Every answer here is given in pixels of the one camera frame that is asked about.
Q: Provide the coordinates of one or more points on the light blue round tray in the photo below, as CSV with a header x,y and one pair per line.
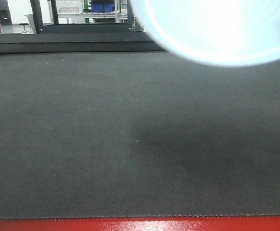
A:
x,y
230,33

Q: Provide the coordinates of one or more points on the black stool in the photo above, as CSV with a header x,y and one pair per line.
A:
x,y
24,25

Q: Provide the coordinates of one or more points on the dark metal frame cart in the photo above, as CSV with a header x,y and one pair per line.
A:
x,y
84,16

